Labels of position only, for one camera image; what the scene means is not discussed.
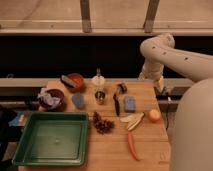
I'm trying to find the blue sponge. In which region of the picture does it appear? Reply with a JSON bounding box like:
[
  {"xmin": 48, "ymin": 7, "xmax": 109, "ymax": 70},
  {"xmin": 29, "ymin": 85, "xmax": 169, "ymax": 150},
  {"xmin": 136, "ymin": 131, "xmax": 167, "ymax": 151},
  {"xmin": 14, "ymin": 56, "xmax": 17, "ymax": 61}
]
[{"xmin": 124, "ymin": 96, "xmax": 136, "ymax": 112}]

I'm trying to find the small metal cup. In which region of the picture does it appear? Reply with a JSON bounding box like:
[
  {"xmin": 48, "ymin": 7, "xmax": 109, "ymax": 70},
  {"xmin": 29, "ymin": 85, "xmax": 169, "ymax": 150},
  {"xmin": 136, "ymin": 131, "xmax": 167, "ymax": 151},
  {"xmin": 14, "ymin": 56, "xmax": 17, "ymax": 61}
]
[{"xmin": 95, "ymin": 91, "xmax": 105, "ymax": 105}]

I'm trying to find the dark grape bunch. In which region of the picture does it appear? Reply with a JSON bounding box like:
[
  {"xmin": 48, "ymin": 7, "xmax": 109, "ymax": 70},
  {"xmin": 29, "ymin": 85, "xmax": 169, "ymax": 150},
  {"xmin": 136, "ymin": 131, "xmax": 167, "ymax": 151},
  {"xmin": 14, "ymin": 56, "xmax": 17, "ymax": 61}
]
[{"xmin": 92, "ymin": 112, "xmax": 114, "ymax": 134}]

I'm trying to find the orange red bowl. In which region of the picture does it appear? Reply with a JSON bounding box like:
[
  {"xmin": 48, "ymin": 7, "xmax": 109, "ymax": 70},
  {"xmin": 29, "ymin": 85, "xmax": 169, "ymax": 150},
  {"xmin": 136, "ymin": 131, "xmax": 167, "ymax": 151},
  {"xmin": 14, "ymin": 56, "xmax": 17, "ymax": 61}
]
[{"xmin": 65, "ymin": 73, "xmax": 84, "ymax": 92}]

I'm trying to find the small dark can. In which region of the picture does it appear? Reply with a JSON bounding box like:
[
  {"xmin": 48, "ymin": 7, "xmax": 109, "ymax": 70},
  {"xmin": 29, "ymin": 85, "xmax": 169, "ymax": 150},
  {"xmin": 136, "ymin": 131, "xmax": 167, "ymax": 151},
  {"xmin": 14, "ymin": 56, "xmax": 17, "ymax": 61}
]
[{"xmin": 118, "ymin": 83, "xmax": 127, "ymax": 94}]

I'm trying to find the peeled banana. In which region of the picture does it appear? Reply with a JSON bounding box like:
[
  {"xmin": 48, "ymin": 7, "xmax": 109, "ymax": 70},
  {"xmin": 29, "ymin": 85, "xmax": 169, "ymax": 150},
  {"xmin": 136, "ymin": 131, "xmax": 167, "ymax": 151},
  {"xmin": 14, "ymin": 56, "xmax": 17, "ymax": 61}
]
[{"xmin": 120, "ymin": 113, "xmax": 144, "ymax": 131}]

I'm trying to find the black handled knife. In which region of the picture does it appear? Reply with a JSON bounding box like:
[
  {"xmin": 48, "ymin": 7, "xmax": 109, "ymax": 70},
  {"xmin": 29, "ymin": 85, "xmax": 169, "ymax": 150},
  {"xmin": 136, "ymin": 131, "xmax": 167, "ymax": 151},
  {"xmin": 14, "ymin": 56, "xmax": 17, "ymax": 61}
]
[{"xmin": 113, "ymin": 89, "xmax": 120, "ymax": 117}]

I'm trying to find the black object at left edge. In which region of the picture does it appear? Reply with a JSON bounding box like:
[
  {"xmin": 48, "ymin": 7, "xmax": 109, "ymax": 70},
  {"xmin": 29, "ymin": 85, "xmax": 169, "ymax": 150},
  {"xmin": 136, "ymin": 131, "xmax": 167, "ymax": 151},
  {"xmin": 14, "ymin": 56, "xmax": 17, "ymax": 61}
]
[{"xmin": 0, "ymin": 105, "xmax": 21, "ymax": 171}]

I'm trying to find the lavender towel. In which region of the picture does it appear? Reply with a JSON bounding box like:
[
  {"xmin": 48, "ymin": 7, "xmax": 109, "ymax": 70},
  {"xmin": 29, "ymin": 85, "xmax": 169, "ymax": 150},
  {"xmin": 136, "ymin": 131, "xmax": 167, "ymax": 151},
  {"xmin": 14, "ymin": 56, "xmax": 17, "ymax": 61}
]
[{"xmin": 37, "ymin": 89, "xmax": 61, "ymax": 108}]

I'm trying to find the orange carrot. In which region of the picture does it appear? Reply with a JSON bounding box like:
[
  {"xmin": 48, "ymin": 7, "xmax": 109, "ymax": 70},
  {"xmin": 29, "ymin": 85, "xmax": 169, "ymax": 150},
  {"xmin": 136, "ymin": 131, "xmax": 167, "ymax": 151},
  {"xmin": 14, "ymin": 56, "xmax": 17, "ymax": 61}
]
[{"xmin": 127, "ymin": 132, "xmax": 140, "ymax": 161}]

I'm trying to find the grey block in bowl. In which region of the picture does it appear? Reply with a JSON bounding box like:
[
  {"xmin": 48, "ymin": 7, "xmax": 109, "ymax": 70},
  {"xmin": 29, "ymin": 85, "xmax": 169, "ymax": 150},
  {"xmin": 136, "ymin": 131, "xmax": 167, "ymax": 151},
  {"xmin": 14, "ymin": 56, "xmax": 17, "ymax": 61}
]
[{"xmin": 61, "ymin": 75, "xmax": 77, "ymax": 88}]

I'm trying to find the dark purple bowl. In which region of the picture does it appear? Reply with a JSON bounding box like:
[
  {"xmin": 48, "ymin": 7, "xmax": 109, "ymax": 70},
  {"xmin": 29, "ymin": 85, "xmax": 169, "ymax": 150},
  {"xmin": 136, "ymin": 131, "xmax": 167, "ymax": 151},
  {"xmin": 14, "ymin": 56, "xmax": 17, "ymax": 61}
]
[{"xmin": 37, "ymin": 89, "xmax": 65, "ymax": 111}]

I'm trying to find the blue heart-shaped object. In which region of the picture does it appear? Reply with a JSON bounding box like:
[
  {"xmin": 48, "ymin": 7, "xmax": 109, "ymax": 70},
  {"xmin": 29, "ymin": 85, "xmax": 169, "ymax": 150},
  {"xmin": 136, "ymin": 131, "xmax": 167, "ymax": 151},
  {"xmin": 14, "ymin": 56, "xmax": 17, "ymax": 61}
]
[{"xmin": 72, "ymin": 93, "xmax": 84, "ymax": 109}]

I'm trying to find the orange apple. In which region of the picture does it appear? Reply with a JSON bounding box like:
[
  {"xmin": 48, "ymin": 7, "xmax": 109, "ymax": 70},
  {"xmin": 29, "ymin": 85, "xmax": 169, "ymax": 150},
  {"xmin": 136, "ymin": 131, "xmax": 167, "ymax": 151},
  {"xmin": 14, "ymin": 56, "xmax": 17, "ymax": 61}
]
[{"xmin": 148, "ymin": 109, "xmax": 161, "ymax": 122}]

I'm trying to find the green plastic tray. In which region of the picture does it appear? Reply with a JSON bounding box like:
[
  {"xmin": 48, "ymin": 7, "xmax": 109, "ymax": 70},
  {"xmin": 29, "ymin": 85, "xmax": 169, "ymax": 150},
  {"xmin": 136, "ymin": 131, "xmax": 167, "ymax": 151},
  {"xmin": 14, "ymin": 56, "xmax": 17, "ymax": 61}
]
[{"xmin": 12, "ymin": 112, "xmax": 89, "ymax": 167}]

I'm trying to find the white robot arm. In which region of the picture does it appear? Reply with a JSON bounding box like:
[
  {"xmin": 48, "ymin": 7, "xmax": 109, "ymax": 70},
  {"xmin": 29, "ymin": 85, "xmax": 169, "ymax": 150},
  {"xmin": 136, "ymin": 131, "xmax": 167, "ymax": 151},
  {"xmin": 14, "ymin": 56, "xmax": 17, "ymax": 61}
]
[{"xmin": 140, "ymin": 33, "xmax": 213, "ymax": 171}]

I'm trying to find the white round bottle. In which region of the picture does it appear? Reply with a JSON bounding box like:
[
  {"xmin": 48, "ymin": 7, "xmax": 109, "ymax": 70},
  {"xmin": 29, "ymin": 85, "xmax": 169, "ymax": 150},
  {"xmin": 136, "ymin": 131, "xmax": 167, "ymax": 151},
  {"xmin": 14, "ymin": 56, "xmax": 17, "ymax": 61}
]
[{"xmin": 92, "ymin": 68, "xmax": 105, "ymax": 87}]

